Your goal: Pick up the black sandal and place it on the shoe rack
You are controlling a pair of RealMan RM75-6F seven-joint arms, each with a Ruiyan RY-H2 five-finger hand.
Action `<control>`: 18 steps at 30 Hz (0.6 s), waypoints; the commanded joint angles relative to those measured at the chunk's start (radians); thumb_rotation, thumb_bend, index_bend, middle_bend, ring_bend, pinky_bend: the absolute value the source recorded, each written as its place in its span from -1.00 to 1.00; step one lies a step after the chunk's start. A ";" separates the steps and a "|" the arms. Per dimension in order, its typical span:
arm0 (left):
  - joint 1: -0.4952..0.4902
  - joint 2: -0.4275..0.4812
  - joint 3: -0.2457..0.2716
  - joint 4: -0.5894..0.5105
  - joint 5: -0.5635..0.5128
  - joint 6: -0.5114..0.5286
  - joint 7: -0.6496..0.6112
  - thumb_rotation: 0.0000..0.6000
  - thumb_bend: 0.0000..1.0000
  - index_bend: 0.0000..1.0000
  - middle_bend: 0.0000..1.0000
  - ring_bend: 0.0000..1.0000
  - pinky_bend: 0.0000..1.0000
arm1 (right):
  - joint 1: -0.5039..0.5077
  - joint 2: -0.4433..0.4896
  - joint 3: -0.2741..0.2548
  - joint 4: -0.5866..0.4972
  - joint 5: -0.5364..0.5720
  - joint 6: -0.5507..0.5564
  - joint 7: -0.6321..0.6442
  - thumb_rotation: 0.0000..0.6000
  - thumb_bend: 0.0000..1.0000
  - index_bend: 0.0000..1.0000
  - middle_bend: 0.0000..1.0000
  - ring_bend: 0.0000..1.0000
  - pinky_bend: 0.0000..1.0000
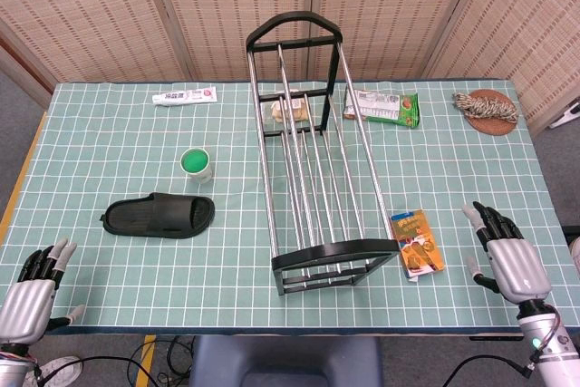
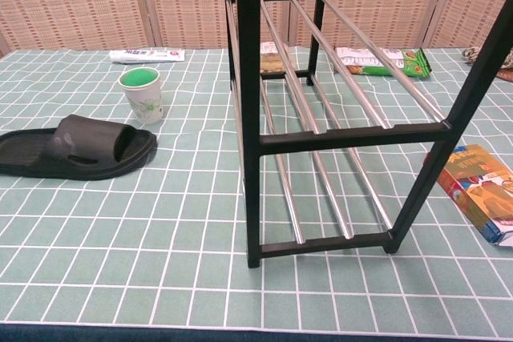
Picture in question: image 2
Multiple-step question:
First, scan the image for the black rubber slipper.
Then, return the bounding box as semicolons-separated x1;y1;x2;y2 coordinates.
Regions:
0;114;159;181

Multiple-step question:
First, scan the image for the black metal shoe rack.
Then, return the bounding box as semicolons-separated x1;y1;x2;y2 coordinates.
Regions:
221;0;513;270

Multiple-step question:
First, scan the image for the yellow packet behind rack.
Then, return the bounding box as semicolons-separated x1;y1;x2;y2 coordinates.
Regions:
259;41;298;75

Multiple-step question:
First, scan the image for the green grid tablecloth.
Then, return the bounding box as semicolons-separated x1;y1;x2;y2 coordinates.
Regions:
0;47;513;330

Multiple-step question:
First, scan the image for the white floral paper cup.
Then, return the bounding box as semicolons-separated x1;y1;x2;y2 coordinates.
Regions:
117;66;164;125

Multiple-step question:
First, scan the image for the white toothpaste tube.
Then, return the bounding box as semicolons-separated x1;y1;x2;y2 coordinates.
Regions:
109;48;186;65

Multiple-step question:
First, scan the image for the green white snack packet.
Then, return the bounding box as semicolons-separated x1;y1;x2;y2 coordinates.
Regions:
334;46;433;79

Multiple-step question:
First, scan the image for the orange snack box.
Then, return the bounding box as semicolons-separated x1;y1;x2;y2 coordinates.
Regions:
424;143;513;247

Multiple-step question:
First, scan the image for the woven bamboo folding screen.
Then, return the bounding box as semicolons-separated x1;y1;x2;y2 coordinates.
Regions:
0;0;513;58

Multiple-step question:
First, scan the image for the twisted rope bundle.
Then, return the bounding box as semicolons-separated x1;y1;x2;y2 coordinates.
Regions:
461;46;513;70

